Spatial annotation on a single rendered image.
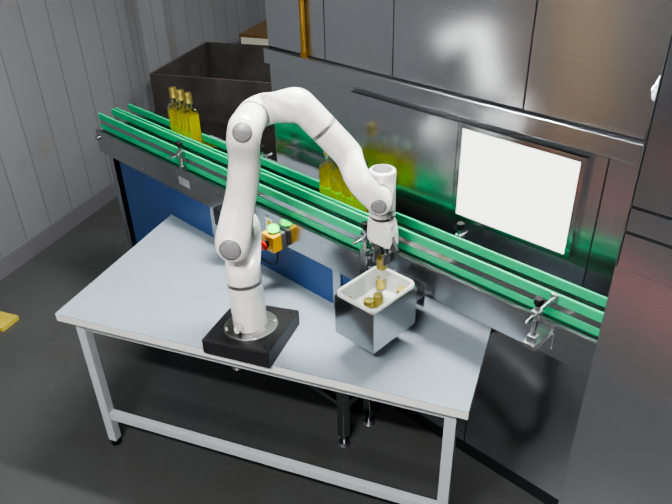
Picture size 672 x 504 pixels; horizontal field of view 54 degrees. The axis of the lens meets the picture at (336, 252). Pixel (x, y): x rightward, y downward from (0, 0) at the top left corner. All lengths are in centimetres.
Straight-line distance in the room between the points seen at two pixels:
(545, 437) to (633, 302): 107
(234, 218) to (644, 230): 116
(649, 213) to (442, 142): 87
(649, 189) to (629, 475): 81
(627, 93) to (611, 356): 68
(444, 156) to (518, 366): 81
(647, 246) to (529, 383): 105
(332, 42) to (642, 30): 109
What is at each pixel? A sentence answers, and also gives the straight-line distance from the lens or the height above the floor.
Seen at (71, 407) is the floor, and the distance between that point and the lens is 347.
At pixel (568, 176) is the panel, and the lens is 204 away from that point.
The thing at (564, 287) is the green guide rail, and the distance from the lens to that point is 209.
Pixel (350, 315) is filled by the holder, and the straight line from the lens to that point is 216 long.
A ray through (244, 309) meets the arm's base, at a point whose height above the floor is 93.
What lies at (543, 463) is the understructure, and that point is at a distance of 275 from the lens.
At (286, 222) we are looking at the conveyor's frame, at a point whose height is 104.
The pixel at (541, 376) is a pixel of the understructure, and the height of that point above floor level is 64.
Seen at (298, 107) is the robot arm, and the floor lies 162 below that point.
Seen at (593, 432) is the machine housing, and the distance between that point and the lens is 198.
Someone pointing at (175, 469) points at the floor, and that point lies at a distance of 305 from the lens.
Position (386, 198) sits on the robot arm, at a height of 137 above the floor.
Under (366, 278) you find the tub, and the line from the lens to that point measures 226.
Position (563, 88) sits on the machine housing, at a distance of 201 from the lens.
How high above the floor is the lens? 227
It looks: 32 degrees down
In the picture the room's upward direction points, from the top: 2 degrees counter-clockwise
